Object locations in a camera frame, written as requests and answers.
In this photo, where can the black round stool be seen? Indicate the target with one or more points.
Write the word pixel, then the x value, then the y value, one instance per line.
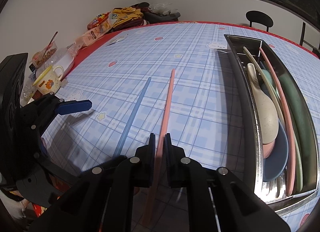
pixel 254 16

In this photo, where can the black metal utensil tray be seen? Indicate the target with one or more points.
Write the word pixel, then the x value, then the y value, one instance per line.
pixel 278 59

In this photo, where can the person left hand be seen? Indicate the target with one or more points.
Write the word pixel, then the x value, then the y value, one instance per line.
pixel 14 208

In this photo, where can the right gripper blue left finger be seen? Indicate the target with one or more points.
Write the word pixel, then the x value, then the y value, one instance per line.
pixel 152 149

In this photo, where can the plastic bowl with lid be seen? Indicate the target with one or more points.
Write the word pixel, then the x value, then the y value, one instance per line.
pixel 62 57

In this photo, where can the blue plaid table mat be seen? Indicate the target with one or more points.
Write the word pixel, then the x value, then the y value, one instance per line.
pixel 187 101

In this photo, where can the light green chopstick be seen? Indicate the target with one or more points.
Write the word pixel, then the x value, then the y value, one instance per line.
pixel 298 185

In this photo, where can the yellow cartoon mug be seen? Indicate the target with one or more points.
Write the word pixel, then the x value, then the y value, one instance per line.
pixel 49 81

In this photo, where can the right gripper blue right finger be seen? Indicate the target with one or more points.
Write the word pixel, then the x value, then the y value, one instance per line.
pixel 170 159

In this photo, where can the blue plastic spoon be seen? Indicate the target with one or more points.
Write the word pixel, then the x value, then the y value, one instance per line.
pixel 275 163

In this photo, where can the black folding chair frame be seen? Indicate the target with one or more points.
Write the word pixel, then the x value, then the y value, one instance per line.
pixel 310 38

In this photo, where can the beige chopstick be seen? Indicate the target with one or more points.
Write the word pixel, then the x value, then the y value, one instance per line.
pixel 270 89

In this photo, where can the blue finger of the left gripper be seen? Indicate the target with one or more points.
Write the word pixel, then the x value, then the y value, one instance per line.
pixel 70 107

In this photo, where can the small paper card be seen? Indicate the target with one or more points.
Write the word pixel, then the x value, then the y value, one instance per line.
pixel 116 40

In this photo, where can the pink plastic spoon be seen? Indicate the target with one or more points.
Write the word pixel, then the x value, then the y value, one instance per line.
pixel 267 149

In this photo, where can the food container with chopstick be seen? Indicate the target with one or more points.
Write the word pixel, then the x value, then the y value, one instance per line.
pixel 41 57

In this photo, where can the grey stool with bag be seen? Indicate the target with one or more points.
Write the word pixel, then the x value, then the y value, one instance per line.
pixel 161 13

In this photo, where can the beige plastic spoon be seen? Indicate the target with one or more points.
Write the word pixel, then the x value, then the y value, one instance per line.
pixel 268 118

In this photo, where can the green plastic spoon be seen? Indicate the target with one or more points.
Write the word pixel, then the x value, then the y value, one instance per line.
pixel 271 81

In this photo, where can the snack packages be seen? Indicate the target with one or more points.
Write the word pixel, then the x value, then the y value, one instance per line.
pixel 97 28

